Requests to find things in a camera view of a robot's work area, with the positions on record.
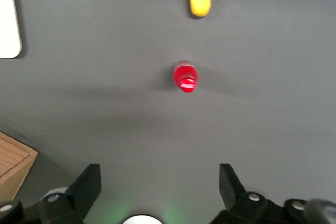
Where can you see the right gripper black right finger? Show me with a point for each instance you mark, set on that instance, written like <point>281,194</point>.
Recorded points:
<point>233,192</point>

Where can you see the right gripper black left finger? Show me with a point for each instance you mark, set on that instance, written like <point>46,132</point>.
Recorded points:
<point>84,190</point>

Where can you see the red coke bottle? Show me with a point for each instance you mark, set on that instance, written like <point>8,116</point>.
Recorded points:
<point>185,75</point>

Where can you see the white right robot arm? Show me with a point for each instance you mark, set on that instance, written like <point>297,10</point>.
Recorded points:
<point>141,220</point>

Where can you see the white rectangular tray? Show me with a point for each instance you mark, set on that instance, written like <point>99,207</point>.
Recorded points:
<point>8,16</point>

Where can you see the wooden drawer cabinet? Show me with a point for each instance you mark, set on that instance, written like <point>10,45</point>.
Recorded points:
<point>11,166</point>

